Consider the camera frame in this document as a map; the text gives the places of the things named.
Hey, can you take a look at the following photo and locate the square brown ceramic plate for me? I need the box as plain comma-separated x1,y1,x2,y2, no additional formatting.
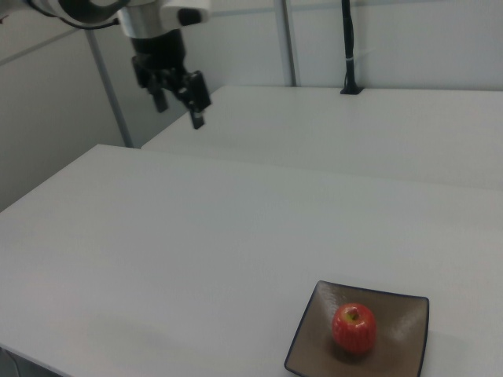
283,280,430,377

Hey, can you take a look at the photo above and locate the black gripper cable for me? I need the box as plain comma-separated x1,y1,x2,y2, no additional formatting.
58,14,121,30

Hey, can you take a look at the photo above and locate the red apple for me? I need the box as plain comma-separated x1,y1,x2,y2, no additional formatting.
331,302,378,357

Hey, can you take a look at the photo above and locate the black camera stand pole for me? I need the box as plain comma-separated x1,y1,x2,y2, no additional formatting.
339,0,365,96

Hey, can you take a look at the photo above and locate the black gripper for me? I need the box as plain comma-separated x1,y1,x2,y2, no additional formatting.
130,30,213,131

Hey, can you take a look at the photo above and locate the grey metal partition post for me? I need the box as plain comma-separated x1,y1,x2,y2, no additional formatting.
85,30,135,149
280,0,298,87

